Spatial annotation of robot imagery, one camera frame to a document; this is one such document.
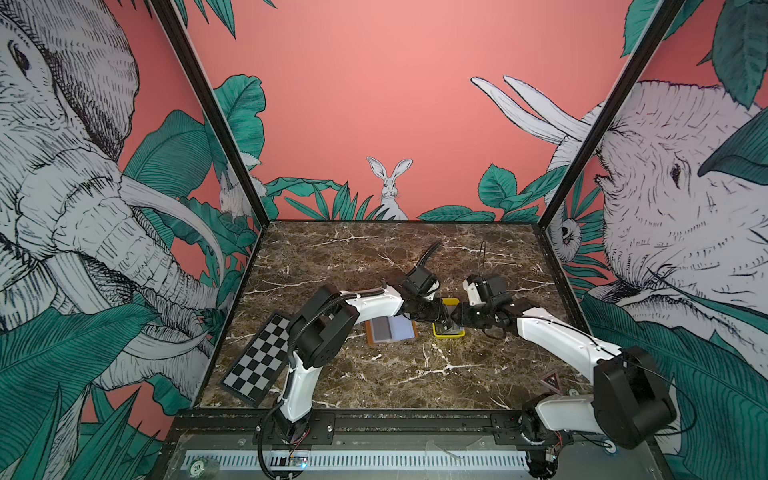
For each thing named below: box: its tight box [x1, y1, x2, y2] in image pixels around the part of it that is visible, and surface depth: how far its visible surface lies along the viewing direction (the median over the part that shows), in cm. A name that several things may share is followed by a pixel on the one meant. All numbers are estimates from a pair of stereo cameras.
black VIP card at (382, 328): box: [372, 316, 392, 341], surface depth 92 cm
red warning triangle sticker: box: [540, 372, 563, 396], surface depth 83 cm
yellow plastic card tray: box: [432, 297, 466, 338], surface depth 90 cm
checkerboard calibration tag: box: [219, 310, 291, 407], surface depth 80 cm
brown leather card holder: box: [364, 314, 419, 345], surface depth 92 cm
